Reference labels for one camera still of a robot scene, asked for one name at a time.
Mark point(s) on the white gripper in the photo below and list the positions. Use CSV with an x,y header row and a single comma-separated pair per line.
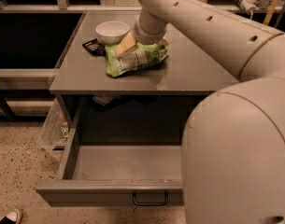
x,y
147,35

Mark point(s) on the clear plastic bag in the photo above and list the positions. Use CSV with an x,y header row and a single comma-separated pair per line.
x,y
54,131

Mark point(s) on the open grey top drawer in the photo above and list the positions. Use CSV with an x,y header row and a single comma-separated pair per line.
x,y
111,155

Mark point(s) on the black and white shoe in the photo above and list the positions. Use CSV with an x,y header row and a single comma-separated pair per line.
x,y
12,217

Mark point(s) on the black chair leg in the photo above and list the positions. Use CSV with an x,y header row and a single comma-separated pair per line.
x,y
6,108

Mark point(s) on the black drawer handle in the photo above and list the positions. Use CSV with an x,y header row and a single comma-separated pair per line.
x,y
150,199

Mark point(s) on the white ceramic bowl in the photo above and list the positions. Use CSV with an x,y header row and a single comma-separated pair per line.
x,y
111,32

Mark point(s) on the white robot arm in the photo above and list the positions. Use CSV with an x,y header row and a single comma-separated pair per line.
x,y
233,151

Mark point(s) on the green rice chip bag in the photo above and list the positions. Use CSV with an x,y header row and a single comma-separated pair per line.
x,y
144,56

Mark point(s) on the small black packet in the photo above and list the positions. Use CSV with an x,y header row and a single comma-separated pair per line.
x,y
94,47

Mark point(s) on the grey drawer cabinet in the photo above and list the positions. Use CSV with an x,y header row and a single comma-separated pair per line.
x,y
187,70

